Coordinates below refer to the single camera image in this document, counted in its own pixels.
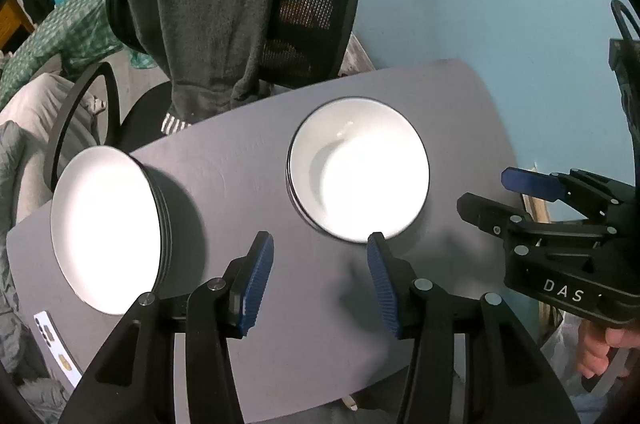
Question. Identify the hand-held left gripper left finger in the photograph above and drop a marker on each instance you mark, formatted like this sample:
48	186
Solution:
256	284

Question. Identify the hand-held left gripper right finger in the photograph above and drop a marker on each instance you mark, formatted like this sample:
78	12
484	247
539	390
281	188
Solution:
382	284

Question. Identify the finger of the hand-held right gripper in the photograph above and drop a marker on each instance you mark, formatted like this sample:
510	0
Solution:
480	209
525	181

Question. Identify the white plate black rim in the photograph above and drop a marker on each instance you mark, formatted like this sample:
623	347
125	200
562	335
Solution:
105	224
167	229

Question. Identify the person's right hand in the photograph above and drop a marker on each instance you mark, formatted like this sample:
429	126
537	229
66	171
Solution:
592	354

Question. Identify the white plastic bag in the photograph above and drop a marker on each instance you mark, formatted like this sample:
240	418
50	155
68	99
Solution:
560	354

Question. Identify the striped grey white cloth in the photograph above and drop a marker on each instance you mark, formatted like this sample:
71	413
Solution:
175	124

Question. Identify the white smartphone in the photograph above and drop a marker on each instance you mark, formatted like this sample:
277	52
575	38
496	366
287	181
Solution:
52	344

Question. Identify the black mesh office chair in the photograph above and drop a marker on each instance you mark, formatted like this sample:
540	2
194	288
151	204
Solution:
320	4

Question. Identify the grey cushion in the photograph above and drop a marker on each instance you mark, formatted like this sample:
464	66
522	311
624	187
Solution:
30	114

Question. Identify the dark grey fleece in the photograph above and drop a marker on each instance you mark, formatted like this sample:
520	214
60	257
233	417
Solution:
200	4

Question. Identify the green checked cloth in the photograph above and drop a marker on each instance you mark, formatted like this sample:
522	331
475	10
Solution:
65	34

